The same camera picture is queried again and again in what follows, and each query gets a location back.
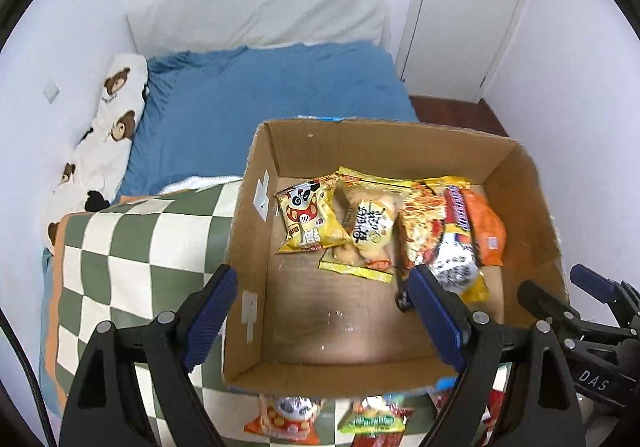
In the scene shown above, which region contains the striped snack bar packet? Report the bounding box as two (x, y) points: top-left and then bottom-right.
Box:
(445, 184), (473, 233)

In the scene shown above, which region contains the white door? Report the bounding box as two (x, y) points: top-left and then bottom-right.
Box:
(395, 0), (543, 103)

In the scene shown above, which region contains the yellow panda snack packet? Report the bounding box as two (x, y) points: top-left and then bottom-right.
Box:
(275, 176), (353, 255)

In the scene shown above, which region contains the orange mushroom biscuit packet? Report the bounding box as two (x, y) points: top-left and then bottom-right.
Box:
(243, 394), (323, 445)

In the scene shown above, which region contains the green candy packet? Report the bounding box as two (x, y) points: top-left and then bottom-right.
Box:
(337, 397), (416, 435)

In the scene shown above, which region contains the green checkered blanket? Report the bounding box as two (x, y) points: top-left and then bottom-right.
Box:
(40, 180), (501, 447)

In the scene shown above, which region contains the blue bed sheet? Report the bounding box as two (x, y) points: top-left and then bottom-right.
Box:
(114, 41), (421, 205)

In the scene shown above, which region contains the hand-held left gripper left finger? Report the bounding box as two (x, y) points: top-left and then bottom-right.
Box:
(59, 263), (239, 447)

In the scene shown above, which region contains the dark red snack packet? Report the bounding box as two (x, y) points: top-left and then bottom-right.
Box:
(350, 432), (406, 447)

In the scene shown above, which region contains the bear-print pillow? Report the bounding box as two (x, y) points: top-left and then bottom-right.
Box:
(40, 52), (151, 248)

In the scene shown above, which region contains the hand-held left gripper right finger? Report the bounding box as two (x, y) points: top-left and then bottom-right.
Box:
(407, 264), (587, 447)

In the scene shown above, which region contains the cardboard box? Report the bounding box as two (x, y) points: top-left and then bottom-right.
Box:
(221, 118), (571, 395)

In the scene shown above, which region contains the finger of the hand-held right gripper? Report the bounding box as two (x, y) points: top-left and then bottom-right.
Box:
(570, 263), (640, 328)
(517, 279), (602, 344)

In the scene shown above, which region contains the white cloth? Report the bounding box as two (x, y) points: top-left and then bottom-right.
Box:
(160, 174), (243, 195)

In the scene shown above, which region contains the white headboard cushion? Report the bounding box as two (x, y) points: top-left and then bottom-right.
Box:
(126, 0), (392, 59)

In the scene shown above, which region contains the yellow noodle packet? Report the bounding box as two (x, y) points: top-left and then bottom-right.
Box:
(397, 176), (492, 305)

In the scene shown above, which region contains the black cable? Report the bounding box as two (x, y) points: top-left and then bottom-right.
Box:
(0, 312), (58, 447)

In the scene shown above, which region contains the yellow bread packet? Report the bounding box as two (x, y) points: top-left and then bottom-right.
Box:
(318, 166), (416, 284)

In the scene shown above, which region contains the light blue blanket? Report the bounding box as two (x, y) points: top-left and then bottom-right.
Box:
(39, 247), (68, 415)

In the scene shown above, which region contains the orange snack packet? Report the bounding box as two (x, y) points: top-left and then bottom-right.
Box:
(462, 187), (508, 268)

